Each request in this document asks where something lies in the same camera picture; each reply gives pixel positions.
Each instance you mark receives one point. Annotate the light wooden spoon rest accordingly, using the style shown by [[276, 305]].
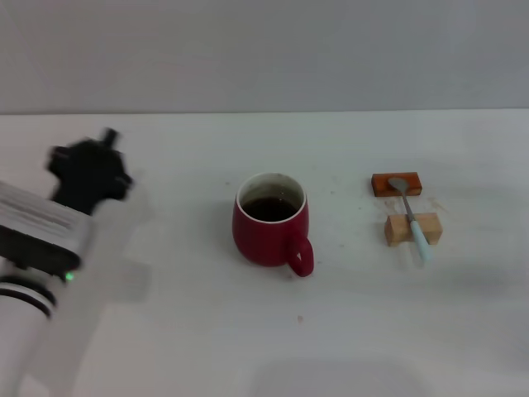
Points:
[[396, 231]]

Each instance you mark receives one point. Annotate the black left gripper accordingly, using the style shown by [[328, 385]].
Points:
[[89, 173]]

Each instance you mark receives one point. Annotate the red ceramic cup with coffee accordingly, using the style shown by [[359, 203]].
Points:
[[260, 244]]

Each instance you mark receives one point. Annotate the dark red-brown wooden block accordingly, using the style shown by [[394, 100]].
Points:
[[378, 186]]

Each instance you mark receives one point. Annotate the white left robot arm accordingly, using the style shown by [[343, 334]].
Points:
[[18, 331]]

